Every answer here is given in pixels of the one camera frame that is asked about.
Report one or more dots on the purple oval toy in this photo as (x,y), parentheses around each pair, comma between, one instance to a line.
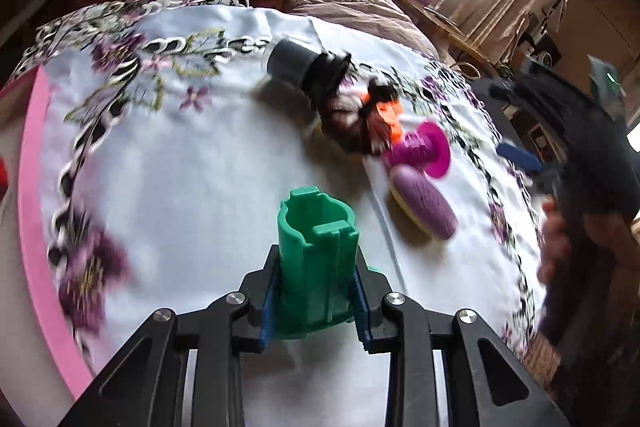
(425,202)

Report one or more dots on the red plastic toy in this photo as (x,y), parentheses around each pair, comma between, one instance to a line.
(2,172)

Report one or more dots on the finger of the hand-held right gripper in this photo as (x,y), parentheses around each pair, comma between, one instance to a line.
(520,157)

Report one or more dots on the dark brown toy figure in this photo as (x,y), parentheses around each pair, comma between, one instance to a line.
(345,117)

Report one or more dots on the magenta plastic mold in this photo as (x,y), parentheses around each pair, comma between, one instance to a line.
(425,149)

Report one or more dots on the person's right forearm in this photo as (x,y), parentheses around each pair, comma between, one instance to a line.
(600,332)

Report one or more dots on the grey plastic cylinder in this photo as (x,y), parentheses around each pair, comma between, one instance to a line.
(292,59)

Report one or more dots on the wooden shelf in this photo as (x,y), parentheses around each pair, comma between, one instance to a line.
(440,22)

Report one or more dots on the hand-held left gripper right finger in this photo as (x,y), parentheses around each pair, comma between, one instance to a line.
(360,307)

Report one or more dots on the dark green plastic mold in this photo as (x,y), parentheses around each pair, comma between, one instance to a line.
(315,267)

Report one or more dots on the person's right hand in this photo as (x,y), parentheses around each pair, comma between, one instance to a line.
(555,242)

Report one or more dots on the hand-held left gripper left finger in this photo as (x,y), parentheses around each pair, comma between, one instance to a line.
(267,307)

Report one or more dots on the orange linked cubes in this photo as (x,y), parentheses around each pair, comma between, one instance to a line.
(390,112)

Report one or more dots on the white embroidered floral tablecloth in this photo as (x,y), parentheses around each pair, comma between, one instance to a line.
(200,187)

